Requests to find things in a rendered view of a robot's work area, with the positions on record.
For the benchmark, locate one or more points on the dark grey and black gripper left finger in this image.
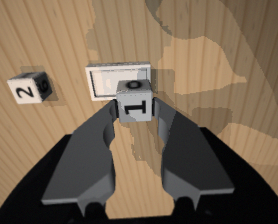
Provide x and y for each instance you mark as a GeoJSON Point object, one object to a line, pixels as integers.
{"type": "Point", "coordinates": [76, 171]}

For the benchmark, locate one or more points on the white number cube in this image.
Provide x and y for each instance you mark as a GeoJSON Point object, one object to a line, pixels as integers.
{"type": "Point", "coordinates": [30, 87]}
{"type": "Point", "coordinates": [134, 98]}

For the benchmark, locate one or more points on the white rectangular tray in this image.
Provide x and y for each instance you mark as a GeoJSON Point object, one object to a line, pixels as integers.
{"type": "Point", "coordinates": [103, 78]}

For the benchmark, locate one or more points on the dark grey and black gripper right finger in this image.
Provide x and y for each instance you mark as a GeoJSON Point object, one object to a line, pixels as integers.
{"type": "Point", "coordinates": [197, 164]}

